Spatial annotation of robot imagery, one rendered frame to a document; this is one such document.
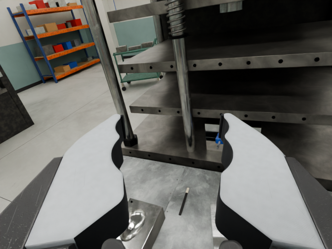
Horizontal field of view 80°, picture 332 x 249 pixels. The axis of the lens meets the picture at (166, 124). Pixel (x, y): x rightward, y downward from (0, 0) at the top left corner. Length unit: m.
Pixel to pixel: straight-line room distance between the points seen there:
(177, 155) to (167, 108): 0.27
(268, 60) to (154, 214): 0.74
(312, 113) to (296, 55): 0.26
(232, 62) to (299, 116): 0.37
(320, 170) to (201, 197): 0.55
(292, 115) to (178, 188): 0.59
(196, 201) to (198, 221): 0.09
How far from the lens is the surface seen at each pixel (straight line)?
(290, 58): 0.92
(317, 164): 1.17
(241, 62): 0.93
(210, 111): 1.04
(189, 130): 1.08
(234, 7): 1.16
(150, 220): 0.80
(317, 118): 1.04
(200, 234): 0.83
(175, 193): 0.94
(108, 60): 1.12
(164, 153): 1.18
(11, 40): 7.73
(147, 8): 1.04
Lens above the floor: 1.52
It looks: 30 degrees down
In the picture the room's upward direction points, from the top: 11 degrees counter-clockwise
